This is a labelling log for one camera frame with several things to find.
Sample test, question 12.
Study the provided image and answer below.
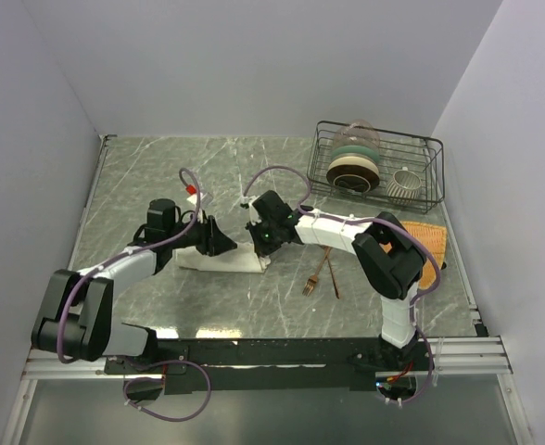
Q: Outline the aluminium frame rail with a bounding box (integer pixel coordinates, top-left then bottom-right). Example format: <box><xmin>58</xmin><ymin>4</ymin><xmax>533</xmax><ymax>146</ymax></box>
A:
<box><xmin>22</xmin><ymin>337</ymin><xmax>512</xmax><ymax>380</ymax></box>

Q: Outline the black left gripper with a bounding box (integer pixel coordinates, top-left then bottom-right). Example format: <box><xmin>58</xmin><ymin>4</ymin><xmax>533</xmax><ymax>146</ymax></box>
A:
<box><xmin>167</xmin><ymin>210</ymin><xmax>237</xmax><ymax>257</ymax></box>

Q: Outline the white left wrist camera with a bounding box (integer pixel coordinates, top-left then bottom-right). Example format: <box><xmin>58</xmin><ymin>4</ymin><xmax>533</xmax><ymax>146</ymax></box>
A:
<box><xmin>181</xmin><ymin>184</ymin><xmax>213</xmax><ymax>223</ymax></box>

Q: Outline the grey ribbed cup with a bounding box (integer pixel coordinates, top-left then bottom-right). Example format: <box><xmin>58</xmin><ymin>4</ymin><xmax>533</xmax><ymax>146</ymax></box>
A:
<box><xmin>386</xmin><ymin>167</ymin><xmax>423</xmax><ymax>206</ymax></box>

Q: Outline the cream white plate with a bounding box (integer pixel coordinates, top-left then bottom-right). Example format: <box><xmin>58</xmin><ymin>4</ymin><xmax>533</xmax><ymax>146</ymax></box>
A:
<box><xmin>328</xmin><ymin>154</ymin><xmax>379</xmax><ymax>174</ymax></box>

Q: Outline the teal green plate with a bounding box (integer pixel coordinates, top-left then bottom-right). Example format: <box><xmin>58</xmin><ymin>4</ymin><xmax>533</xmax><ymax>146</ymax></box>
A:
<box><xmin>331</xmin><ymin>145</ymin><xmax>380</xmax><ymax>163</ymax></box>

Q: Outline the woven bamboo tray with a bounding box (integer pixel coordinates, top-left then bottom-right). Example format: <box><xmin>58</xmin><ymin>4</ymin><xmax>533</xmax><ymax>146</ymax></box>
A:
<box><xmin>402</xmin><ymin>221</ymin><xmax>447</xmax><ymax>290</ymax></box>

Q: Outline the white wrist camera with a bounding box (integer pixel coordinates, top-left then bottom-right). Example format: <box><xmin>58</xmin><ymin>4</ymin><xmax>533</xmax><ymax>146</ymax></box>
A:
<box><xmin>181</xmin><ymin>184</ymin><xmax>213</xmax><ymax>223</ymax></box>
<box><xmin>240</xmin><ymin>196</ymin><xmax>261</xmax><ymax>225</ymax></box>

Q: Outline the dark brown glossy bowl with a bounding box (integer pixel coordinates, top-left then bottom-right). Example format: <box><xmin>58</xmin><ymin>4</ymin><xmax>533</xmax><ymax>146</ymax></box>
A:
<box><xmin>326</xmin><ymin>164</ymin><xmax>380</xmax><ymax>193</ymax></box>

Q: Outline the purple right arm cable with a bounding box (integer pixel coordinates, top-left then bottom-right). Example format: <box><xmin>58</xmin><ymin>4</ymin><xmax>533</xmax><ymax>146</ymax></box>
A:
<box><xmin>243</xmin><ymin>165</ymin><xmax>443</xmax><ymax>407</ymax></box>

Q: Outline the rose gold spoon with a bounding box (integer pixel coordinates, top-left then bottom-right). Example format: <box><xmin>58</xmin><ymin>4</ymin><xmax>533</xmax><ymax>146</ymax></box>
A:
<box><xmin>324</xmin><ymin>247</ymin><xmax>341</xmax><ymax>299</ymax></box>

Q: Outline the white cloth napkin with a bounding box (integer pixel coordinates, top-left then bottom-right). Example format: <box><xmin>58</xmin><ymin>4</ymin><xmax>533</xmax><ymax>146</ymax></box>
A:
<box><xmin>174</xmin><ymin>242</ymin><xmax>271</xmax><ymax>273</ymax></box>

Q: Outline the rose gold fork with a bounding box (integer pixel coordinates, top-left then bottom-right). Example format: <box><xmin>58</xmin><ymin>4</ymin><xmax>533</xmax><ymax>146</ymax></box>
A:
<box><xmin>302</xmin><ymin>247</ymin><xmax>331</xmax><ymax>297</ymax></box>

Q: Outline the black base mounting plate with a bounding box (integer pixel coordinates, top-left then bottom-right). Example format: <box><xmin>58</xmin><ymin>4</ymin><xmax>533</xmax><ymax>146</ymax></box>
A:
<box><xmin>105</xmin><ymin>337</ymin><xmax>434</xmax><ymax>395</ymax></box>

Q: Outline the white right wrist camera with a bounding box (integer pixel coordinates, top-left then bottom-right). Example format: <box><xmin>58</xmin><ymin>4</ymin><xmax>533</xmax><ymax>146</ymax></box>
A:
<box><xmin>240</xmin><ymin>196</ymin><xmax>261</xmax><ymax>225</ymax></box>

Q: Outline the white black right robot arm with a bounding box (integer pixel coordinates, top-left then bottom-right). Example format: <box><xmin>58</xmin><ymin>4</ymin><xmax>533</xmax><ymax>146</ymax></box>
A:
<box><xmin>241</xmin><ymin>190</ymin><xmax>426</xmax><ymax>370</ymax></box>

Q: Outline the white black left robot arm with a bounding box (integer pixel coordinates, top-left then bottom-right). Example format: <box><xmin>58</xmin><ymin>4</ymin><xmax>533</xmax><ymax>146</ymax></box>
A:
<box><xmin>31</xmin><ymin>198</ymin><xmax>237</xmax><ymax>373</ymax></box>

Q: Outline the dark wire dish rack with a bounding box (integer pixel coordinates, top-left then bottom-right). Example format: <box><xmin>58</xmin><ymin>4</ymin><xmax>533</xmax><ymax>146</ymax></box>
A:
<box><xmin>307</xmin><ymin>121</ymin><xmax>445</xmax><ymax>213</ymax></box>

